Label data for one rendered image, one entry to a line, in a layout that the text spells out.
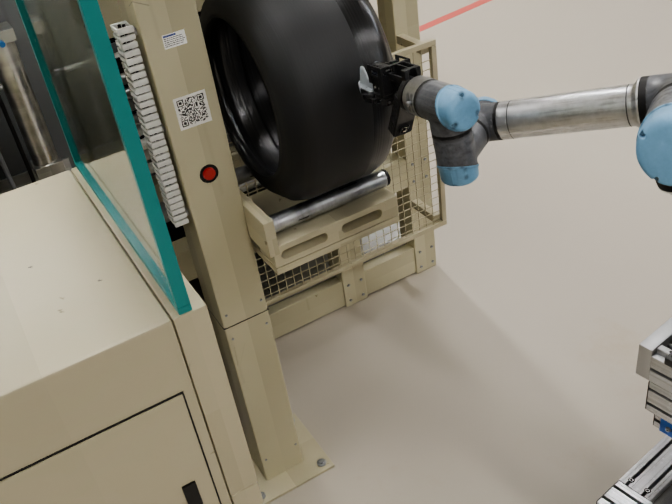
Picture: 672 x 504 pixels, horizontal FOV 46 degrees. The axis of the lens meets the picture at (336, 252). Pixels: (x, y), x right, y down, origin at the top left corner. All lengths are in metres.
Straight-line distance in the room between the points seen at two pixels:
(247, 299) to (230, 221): 0.24
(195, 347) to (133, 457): 0.18
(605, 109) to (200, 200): 0.91
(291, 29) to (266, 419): 1.14
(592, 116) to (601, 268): 1.73
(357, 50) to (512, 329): 1.46
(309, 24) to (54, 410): 0.97
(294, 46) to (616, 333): 1.68
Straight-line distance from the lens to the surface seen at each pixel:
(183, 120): 1.77
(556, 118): 1.52
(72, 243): 1.30
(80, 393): 1.09
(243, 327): 2.09
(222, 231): 1.92
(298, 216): 1.90
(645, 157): 1.34
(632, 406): 2.66
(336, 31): 1.72
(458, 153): 1.46
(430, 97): 1.45
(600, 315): 2.96
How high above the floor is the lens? 1.91
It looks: 35 degrees down
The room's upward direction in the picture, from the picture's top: 9 degrees counter-clockwise
